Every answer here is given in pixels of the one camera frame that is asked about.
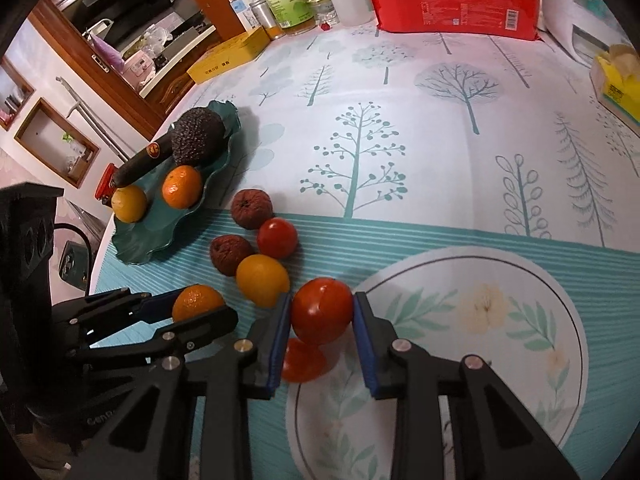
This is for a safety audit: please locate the large red tomato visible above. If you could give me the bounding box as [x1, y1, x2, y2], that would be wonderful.
[291, 278, 354, 346]

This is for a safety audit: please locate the dark green leaf plate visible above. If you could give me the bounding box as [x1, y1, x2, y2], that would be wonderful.
[112, 101, 241, 264]

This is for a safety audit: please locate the small glass jar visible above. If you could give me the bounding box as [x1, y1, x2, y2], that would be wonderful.
[308, 0, 340, 30]

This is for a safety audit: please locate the yellow tissue pack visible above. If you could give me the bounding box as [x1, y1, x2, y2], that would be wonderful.
[590, 44, 640, 136]

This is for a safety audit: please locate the overripe dark banana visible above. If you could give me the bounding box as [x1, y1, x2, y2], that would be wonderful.
[110, 132, 172, 188]

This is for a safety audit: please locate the printed tree tablecloth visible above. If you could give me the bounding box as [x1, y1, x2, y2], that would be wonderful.
[94, 25, 639, 479]

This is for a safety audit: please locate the white cosmetics storage box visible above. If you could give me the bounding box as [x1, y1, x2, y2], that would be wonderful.
[541, 0, 631, 66]

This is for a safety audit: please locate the dark red wrinkled fruit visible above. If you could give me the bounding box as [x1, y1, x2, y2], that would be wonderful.
[209, 234, 254, 276]
[230, 188, 273, 231]

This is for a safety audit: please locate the yellow flat box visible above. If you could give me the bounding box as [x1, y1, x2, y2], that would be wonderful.
[186, 27, 271, 84]

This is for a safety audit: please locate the red cherry tomato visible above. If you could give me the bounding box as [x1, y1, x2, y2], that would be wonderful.
[281, 338, 328, 384]
[256, 218, 298, 259]

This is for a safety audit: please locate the dark avocado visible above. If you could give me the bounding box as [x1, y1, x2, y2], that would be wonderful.
[171, 107, 226, 167]

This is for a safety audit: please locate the yellow-orange citrus fruit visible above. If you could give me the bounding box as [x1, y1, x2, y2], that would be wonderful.
[111, 184, 148, 223]

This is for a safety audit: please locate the white blue carton box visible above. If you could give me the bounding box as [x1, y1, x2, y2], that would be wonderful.
[229, 0, 260, 30]

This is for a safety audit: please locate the metal can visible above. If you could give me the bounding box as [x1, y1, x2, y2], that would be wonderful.
[250, 0, 284, 40]

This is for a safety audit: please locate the green label glass bottle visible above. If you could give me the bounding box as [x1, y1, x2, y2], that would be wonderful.
[266, 0, 316, 36]

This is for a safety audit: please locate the small orange tomato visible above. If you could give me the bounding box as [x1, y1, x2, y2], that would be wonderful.
[171, 284, 226, 323]

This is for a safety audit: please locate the yellow small tomato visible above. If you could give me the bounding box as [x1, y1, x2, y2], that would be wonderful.
[235, 254, 291, 309]

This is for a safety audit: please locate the red lid jar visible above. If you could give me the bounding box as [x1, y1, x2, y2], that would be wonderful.
[94, 162, 116, 207]

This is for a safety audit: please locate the large orange mandarin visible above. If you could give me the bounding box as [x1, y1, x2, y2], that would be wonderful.
[162, 165, 203, 209]

